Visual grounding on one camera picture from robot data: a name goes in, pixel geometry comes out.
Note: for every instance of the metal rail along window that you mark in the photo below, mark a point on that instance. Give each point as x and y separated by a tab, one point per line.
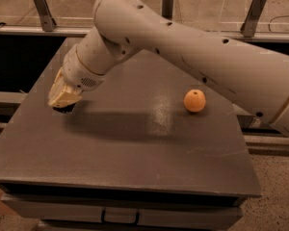
81	32

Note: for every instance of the orange fruit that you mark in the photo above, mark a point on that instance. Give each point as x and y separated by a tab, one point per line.
194	101

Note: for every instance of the right metal bracket post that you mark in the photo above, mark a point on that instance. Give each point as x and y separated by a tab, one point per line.
249	26

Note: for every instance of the dark blue rxbar wrapper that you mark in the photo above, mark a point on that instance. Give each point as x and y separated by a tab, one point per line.
65	110

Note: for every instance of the metal bracket post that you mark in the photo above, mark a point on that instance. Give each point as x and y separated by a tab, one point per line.
249	26
48	23
167	8

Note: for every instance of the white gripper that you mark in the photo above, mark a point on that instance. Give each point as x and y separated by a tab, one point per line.
77	71

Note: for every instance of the grey table with drawer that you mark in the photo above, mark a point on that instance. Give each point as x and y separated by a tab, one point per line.
132	145

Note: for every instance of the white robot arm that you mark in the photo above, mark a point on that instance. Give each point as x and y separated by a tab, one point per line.
253	78

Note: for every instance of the left metal bracket post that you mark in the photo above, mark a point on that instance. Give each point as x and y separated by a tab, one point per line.
48	23

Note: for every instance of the black drawer handle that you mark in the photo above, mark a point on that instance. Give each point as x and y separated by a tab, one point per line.
119	216

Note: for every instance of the middle metal bracket post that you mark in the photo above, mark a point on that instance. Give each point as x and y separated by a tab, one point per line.
167	8

